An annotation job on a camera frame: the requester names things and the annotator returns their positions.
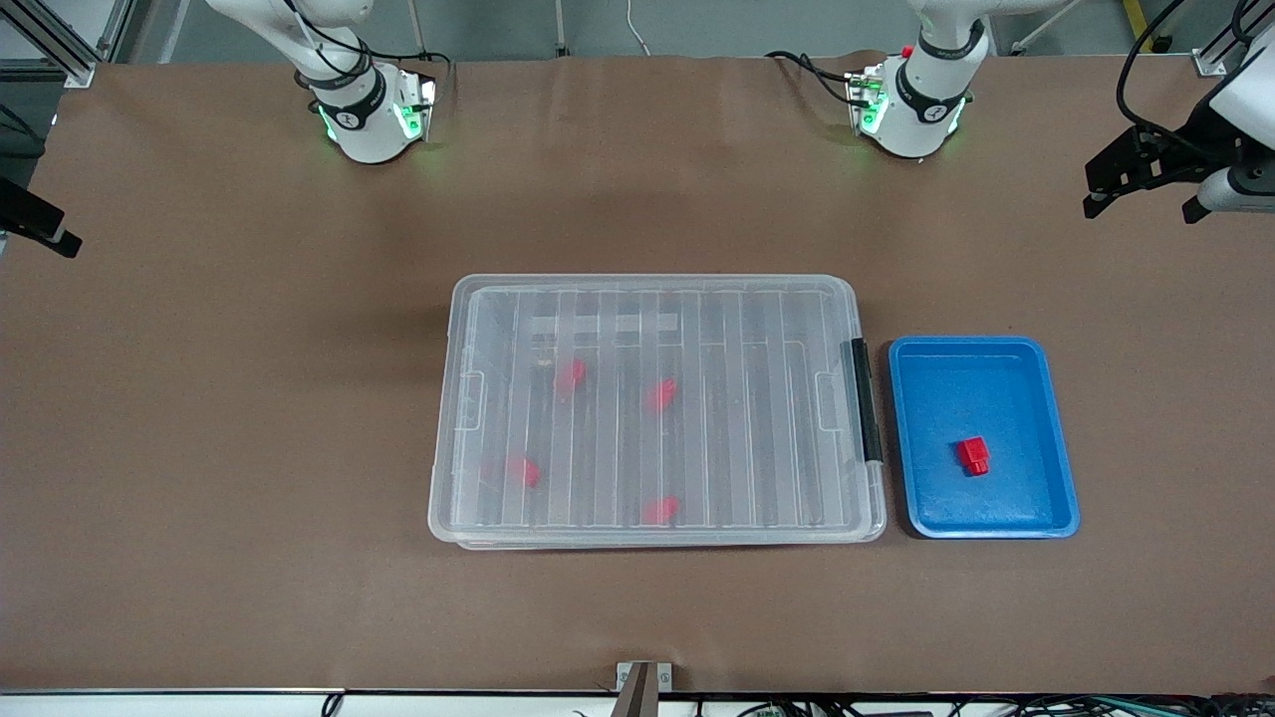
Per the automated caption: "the clear plastic box lid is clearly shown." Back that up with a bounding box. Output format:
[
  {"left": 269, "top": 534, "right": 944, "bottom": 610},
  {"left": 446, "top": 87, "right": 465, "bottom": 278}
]
[{"left": 428, "top": 274, "right": 888, "bottom": 547}]

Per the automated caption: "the black box latch handle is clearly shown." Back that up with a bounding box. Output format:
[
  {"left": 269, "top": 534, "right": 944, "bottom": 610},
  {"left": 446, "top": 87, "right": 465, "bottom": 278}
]
[{"left": 842, "top": 339, "right": 885, "bottom": 464}]

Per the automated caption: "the grey base connector box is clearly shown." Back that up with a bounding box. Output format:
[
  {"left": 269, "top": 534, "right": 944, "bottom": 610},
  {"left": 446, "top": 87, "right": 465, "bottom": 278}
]
[
  {"left": 396, "top": 75, "right": 439, "bottom": 142},
  {"left": 847, "top": 68, "right": 888, "bottom": 135}
]

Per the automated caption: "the brown table cover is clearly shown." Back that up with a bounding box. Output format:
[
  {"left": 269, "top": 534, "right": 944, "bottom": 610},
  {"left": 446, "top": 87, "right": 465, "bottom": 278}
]
[{"left": 0, "top": 55, "right": 1275, "bottom": 695}]

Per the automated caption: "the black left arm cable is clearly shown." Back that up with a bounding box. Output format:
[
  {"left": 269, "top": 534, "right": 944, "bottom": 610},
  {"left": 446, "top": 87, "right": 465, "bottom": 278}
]
[{"left": 1115, "top": 0, "right": 1196, "bottom": 138}]

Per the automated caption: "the clear plastic storage box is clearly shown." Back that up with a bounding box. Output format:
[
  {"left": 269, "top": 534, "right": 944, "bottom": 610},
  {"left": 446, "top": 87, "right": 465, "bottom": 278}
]
[{"left": 428, "top": 274, "right": 888, "bottom": 551}]

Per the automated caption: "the black base cable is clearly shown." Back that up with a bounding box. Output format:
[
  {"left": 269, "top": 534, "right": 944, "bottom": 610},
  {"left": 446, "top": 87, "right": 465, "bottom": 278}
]
[
  {"left": 369, "top": 52, "right": 456, "bottom": 76},
  {"left": 765, "top": 50, "right": 860, "bottom": 107}
]

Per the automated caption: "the aluminium frame profile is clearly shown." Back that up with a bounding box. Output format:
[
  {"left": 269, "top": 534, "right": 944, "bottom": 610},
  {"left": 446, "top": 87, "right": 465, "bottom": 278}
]
[
  {"left": 0, "top": 0, "right": 98, "bottom": 89},
  {"left": 1193, "top": 18, "right": 1275, "bottom": 78}
]

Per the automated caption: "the brown post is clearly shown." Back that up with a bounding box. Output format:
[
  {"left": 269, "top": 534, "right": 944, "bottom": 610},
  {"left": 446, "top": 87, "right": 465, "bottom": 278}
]
[{"left": 613, "top": 665, "right": 658, "bottom": 717}]

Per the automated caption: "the blue plastic tray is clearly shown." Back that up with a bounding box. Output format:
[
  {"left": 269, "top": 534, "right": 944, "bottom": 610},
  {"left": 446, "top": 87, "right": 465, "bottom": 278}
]
[{"left": 888, "top": 336, "right": 1081, "bottom": 540}]

